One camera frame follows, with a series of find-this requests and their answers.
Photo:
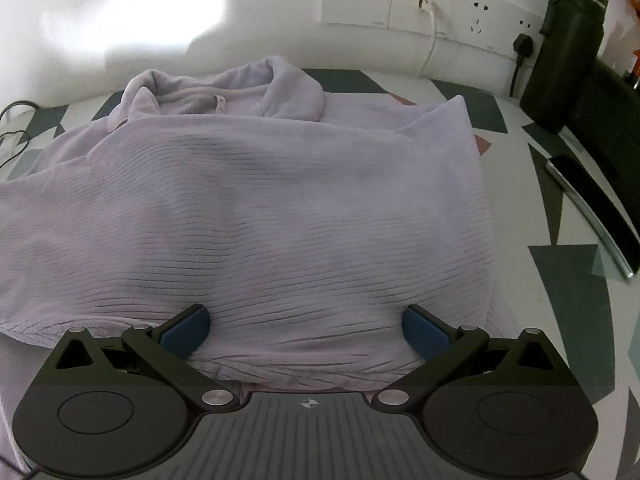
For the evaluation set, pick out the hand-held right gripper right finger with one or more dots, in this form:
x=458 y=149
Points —
x=425 y=332

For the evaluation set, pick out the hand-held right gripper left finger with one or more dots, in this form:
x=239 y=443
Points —
x=187 y=332

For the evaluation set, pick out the lavender fleece pajama top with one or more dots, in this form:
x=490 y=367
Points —
x=275 y=210

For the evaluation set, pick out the black smartphone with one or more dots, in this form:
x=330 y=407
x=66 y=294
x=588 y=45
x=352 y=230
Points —
x=590 y=195

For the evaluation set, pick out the black box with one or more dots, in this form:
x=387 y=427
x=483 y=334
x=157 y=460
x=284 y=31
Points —
x=615 y=125

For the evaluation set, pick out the black plug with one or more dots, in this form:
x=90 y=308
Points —
x=523 y=45

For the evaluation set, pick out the black thermos bottle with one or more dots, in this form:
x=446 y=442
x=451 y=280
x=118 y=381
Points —
x=560 y=60

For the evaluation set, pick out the red vase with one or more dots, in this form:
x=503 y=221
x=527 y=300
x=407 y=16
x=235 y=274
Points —
x=637 y=62

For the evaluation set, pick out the white wall outlet panel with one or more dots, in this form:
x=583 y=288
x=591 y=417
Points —
x=360 y=5

